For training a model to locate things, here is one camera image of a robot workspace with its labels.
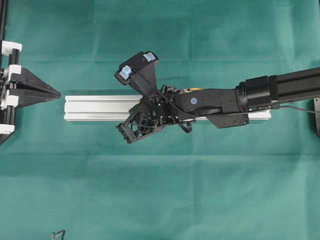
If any green table cloth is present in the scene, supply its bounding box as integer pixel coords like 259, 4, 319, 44
0, 0, 320, 240

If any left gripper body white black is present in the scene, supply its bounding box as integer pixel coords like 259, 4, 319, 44
0, 40, 22, 135

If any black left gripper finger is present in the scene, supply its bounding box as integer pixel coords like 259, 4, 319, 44
18, 67, 61, 96
16, 93, 61, 108

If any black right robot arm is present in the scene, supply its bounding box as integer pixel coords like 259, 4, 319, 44
115, 66, 320, 144

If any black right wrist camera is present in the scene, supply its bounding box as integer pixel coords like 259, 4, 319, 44
114, 51, 159, 98

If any black aluminium frame rail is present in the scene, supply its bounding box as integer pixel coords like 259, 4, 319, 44
0, 0, 8, 41

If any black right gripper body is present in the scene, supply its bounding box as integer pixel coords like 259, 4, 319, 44
116, 85, 196, 144

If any black cable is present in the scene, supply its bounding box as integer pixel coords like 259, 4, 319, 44
277, 104, 316, 114

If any aluminium extrusion rail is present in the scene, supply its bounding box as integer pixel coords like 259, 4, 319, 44
63, 94, 272, 124

